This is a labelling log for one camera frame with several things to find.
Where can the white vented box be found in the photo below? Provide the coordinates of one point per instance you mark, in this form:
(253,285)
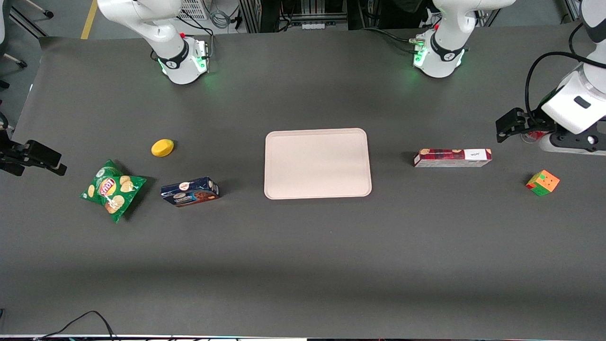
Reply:
(194,8)

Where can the yellow lemon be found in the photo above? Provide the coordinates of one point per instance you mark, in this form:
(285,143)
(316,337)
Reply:
(162,148)

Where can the red cookie box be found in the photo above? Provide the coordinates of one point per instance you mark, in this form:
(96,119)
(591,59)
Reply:
(450,157)

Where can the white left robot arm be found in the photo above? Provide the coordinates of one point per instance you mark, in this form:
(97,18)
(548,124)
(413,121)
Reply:
(445,57)

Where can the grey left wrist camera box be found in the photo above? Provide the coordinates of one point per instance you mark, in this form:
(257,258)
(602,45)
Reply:
(575,144)

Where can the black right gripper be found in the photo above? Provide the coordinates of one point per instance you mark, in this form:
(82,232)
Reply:
(10,155)

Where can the colourful Rubik's cube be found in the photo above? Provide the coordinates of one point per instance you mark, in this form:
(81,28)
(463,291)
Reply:
(542,183)

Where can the green Lays chips bag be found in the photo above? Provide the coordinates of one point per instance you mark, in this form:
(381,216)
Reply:
(111,189)

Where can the white power strip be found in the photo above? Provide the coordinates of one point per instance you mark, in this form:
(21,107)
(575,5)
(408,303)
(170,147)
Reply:
(314,25)

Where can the blue cookie box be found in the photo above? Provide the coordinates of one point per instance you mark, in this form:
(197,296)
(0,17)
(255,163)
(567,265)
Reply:
(189,193)

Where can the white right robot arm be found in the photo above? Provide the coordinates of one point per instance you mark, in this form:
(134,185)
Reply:
(170,47)

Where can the grey chair base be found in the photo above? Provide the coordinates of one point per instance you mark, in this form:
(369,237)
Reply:
(21,14)

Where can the red soda can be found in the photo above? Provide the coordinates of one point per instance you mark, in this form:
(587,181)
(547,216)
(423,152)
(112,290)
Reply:
(535,135)

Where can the black equipment rack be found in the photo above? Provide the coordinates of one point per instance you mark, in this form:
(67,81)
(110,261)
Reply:
(270,12)

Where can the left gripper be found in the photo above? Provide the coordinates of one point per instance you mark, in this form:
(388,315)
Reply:
(534,121)

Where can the beige plastic tray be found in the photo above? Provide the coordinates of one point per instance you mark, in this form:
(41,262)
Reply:
(317,163)

